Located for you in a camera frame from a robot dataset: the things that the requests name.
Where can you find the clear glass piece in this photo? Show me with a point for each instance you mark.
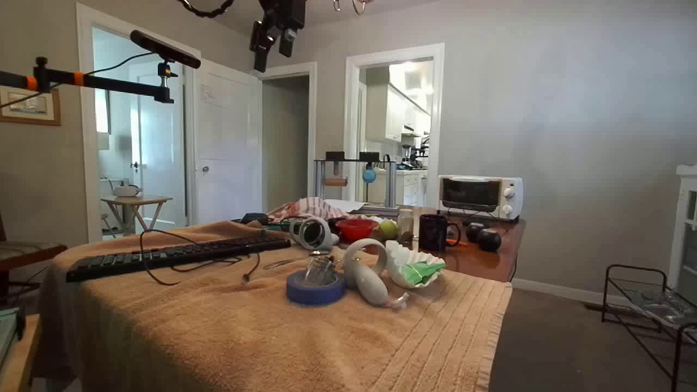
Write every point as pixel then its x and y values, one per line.
pixel 318 271

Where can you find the blue tape roll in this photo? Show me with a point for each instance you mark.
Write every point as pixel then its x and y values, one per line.
pixel 296 292

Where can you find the white toaster oven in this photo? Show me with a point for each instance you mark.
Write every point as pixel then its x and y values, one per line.
pixel 512 196

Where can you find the green foil packet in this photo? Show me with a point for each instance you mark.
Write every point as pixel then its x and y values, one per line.
pixel 422 273

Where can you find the red bowl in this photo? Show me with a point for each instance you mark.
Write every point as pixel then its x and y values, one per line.
pixel 355 231

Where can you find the white glass-front side cabinet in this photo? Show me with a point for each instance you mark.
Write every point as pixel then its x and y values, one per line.
pixel 684 181

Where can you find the black bar camera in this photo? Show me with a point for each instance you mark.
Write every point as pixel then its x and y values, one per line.
pixel 164 48

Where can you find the ceiling light fixture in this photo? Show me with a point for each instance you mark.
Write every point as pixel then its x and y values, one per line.
pixel 353 4

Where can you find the tan orange terry towel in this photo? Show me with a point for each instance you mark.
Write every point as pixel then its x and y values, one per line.
pixel 219 327

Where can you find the yellow-green tennis ball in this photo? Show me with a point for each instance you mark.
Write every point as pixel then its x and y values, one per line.
pixel 389 230

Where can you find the small wooden folding table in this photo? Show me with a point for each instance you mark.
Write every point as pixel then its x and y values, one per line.
pixel 133 200

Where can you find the light wooden box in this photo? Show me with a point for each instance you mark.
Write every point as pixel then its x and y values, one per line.
pixel 18 361

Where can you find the dark wooden chair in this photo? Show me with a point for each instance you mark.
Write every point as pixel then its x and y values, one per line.
pixel 22 253

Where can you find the metal frame stand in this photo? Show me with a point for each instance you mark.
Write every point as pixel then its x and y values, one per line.
pixel 355 160

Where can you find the dark round ball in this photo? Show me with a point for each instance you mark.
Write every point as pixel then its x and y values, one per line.
pixel 491 239
pixel 473 231

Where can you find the white teapot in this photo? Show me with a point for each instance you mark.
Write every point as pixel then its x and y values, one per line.
pixel 125 189

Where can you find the framed wall picture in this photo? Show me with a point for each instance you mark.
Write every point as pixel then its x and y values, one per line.
pixel 29 107

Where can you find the white panel door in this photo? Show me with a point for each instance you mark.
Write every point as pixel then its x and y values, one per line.
pixel 226 144

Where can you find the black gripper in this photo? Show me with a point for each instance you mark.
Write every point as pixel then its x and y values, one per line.
pixel 283 11

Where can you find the small blue ball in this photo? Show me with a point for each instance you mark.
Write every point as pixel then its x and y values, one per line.
pixel 369 174

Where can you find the small spice jar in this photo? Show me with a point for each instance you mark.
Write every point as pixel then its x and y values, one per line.
pixel 406 224

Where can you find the red white striped cloth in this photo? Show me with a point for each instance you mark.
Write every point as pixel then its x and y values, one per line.
pixel 307 207

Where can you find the white paper coffee filter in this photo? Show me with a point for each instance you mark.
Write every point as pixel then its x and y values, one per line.
pixel 394 261

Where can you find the black mug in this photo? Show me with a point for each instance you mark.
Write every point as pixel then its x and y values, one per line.
pixel 435 233

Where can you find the black computer keyboard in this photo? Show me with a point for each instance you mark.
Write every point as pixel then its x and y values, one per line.
pixel 176 256

